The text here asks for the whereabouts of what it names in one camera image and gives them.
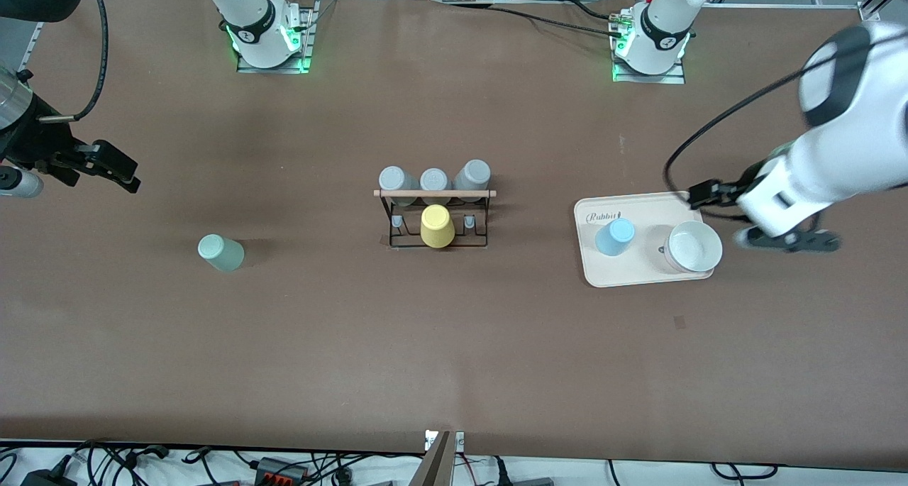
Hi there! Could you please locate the wooden camera stand post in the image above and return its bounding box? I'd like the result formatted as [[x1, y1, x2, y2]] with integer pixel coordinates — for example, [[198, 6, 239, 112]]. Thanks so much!
[[409, 430, 466, 486]]

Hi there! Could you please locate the light blue plastic cup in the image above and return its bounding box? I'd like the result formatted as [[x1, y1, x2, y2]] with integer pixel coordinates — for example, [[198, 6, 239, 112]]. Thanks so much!
[[594, 218, 636, 258]]

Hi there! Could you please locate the black wire cup rack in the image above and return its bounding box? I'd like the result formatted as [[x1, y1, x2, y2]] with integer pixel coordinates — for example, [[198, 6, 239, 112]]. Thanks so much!
[[373, 187, 498, 252]]

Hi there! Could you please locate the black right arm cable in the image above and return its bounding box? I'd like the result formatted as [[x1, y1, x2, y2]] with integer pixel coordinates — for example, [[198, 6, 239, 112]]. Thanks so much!
[[38, 0, 109, 123]]

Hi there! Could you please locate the mint green plastic cup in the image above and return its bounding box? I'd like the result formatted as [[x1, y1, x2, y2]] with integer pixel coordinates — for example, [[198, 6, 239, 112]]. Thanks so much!
[[197, 233, 246, 273]]

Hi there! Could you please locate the black red power strip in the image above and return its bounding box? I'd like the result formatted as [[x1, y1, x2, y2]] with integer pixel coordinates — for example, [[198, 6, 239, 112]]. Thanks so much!
[[254, 456, 311, 485]]

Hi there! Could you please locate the black power adapter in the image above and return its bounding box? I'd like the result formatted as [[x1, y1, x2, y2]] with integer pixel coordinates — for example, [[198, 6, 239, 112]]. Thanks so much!
[[20, 468, 77, 486]]

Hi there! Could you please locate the grey plastic cup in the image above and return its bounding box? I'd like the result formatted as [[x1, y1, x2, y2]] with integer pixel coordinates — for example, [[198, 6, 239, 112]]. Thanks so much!
[[452, 159, 492, 203], [419, 167, 453, 206], [378, 165, 420, 207]]

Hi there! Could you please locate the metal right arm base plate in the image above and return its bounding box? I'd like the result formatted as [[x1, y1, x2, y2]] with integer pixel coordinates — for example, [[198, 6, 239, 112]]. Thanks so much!
[[236, 0, 318, 74]]

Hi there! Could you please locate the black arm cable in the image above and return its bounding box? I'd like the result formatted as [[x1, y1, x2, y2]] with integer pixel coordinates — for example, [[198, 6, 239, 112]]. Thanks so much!
[[663, 31, 908, 222], [38, 0, 109, 123]]

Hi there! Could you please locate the yellow plastic cup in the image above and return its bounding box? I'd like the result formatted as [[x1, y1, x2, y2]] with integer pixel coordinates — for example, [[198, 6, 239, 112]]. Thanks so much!
[[420, 204, 456, 250]]

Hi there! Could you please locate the beige plastic tray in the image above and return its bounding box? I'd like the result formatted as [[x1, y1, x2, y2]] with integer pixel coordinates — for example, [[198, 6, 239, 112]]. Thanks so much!
[[573, 191, 716, 289]]

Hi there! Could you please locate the black cable on table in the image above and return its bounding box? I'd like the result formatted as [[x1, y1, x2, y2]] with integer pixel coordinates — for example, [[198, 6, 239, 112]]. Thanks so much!
[[454, 1, 626, 37]]

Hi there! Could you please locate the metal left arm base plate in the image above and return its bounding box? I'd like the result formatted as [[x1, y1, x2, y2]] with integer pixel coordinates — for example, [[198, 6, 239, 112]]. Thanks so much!
[[611, 11, 687, 85]]

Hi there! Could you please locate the white ceramic bowl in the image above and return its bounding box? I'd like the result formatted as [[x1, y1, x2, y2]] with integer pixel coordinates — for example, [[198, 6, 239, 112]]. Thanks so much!
[[663, 221, 724, 274]]

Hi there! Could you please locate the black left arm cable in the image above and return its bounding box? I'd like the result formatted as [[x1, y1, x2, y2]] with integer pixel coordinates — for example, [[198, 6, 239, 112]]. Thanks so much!
[[663, 31, 908, 222]]

